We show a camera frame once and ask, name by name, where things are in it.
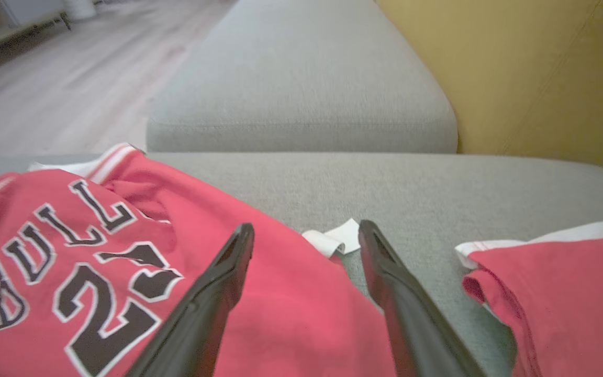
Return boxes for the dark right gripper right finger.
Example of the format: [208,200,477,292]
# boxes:
[358,219,488,377]

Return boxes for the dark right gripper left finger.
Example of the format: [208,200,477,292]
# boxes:
[126,223,256,377]

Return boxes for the red basketball jersey white shoulders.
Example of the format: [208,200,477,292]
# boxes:
[0,142,397,377]

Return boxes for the large grey sofa seat cushion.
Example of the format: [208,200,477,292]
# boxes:
[0,152,603,377]

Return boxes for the small grey sofa seat cushion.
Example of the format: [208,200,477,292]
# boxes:
[146,0,459,154]

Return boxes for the yellow sofa back cushion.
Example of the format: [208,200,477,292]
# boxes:
[375,0,603,176]

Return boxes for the white ribbed round planter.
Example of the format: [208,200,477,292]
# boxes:
[63,0,97,21]

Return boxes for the grey low cabinet with legs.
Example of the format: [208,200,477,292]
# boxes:
[0,0,72,63]

